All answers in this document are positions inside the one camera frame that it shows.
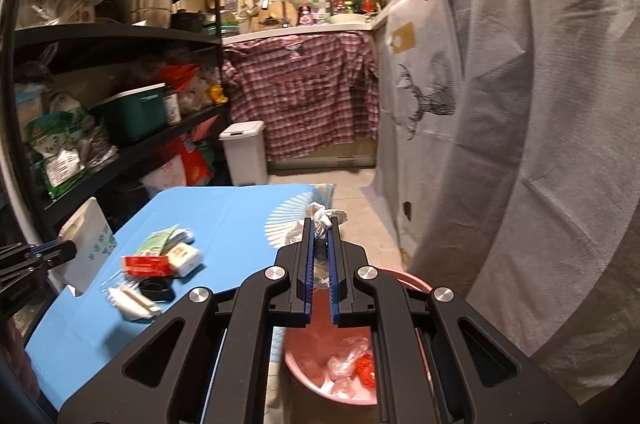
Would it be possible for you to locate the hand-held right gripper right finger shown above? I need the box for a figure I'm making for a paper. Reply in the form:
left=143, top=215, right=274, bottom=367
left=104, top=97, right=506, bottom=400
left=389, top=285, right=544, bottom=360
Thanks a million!
left=327, top=221, right=586, bottom=424

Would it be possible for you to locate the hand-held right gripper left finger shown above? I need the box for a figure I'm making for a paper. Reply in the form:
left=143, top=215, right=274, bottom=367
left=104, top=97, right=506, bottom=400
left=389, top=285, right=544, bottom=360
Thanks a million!
left=56, top=218, right=316, bottom=424

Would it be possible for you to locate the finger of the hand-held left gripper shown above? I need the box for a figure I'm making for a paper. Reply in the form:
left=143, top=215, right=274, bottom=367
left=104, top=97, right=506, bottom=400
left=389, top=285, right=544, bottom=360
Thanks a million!
left=0, top=241, right=77, bottom=300

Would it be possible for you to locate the white tissue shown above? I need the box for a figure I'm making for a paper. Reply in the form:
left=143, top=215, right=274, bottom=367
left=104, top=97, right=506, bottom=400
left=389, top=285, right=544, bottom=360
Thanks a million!
left=305, top=201, right=347, bottom=241

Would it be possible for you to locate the pink plastic basin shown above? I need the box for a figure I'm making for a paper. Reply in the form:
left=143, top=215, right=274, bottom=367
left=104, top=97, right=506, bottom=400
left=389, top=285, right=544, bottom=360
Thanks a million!
left=284, top=268, right=437, bottom=408

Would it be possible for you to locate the green printed packet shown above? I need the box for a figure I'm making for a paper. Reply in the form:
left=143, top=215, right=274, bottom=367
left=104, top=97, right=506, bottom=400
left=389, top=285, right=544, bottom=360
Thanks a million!
left=134, top=227, right=182, bottom=261

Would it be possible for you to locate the white printed paper bag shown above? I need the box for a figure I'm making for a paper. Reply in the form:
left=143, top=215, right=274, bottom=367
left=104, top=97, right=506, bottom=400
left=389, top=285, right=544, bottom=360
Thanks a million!
left=57, top=196, right=119, bottom=296

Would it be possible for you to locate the red flat packet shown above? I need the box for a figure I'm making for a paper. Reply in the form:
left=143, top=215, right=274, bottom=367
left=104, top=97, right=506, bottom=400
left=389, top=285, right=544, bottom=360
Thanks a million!
left=121, top=253, right=172, bottom=278

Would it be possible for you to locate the clear plastic wrapper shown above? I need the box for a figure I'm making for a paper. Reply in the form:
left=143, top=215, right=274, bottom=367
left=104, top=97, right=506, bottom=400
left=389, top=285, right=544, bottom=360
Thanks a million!
left=107, top=281, right=162, bottom=323

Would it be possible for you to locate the clear plastic bag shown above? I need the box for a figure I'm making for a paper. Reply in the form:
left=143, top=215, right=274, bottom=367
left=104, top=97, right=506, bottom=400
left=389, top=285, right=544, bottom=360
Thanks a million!
left=327, top=337, right=374, bottom=381

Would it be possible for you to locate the blue fan print table mat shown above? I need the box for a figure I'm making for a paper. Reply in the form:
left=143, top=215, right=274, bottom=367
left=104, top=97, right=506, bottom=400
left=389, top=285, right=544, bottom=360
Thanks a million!
left=24, top=184, right=337, bottom=424

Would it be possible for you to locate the green printed food bag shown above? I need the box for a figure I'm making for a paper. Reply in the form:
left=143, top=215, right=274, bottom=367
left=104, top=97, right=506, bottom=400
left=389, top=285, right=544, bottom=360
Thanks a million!
left=27, top=110, right=87, bottom=199

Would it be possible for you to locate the small black object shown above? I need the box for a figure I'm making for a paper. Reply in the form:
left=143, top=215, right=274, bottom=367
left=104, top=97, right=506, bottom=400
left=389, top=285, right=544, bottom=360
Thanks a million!
left=137, top=279, right=176, bottom=304

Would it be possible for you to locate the small white box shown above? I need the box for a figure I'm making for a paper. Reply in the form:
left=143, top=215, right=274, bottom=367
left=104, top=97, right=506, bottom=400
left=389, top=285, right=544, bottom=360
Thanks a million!
left=165, top=241, right=205, bottom=278

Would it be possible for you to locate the white and pink sack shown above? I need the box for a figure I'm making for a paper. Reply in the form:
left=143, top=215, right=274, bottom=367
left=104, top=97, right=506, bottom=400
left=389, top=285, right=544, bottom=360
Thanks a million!
left=140, top=155, right=189, bottom=196

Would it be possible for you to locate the white lidded bin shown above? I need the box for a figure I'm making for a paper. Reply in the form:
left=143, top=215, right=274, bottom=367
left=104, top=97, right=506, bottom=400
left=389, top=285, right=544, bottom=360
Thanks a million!
left=218, top=120, right=269, bottom=188

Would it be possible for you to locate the green box with white lid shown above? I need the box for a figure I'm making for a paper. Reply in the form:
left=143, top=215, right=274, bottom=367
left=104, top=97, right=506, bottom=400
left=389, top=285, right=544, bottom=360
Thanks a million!
left=92, top=83, right=169, bottom=144

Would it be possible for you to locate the orange sack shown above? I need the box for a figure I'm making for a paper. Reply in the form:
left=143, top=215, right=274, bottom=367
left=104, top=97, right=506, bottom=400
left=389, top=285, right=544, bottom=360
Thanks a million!
left=166, top=138, right=214, bottom=188

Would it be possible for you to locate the red plaid shirt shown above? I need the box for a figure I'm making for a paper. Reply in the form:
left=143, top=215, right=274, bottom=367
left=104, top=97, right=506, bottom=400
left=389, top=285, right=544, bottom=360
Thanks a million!
left=221, top=30, right=381, bottom=163

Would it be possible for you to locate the jar with dark lid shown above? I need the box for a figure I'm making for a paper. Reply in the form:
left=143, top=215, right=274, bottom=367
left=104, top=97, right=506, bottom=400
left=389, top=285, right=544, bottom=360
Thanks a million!
left=163, top=86, right=182, bottom=126

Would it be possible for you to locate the red plastic bag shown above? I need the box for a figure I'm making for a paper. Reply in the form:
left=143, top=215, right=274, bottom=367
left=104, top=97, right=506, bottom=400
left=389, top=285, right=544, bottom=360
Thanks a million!
left=159, top=63, right=202, bottom=93

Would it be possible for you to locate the grey deer print cloth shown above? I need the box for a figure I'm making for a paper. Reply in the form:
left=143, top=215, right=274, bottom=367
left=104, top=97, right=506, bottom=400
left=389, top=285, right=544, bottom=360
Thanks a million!
left=375, top=0, right=473, bottom=267

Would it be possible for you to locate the black metal shelf rack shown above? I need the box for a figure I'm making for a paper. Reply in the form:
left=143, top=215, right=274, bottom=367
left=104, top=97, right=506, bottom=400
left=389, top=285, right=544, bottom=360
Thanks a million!
left=0, top=0, right=235, bottom=250

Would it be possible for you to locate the white bowl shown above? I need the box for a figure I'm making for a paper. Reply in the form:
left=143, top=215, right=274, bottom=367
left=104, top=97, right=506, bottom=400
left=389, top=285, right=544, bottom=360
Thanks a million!
left=327, top=12, right=374, bottom=25

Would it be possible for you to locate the grey deer-print cloth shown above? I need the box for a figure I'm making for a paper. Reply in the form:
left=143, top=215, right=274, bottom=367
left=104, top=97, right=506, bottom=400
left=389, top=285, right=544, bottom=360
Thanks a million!
left=407, top=0, right=640, bottom=406

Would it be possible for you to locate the black cooking pot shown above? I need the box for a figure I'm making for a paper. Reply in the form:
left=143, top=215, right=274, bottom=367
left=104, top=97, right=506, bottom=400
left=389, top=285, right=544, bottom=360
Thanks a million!
left=171, top=9, right=207, bottom=34

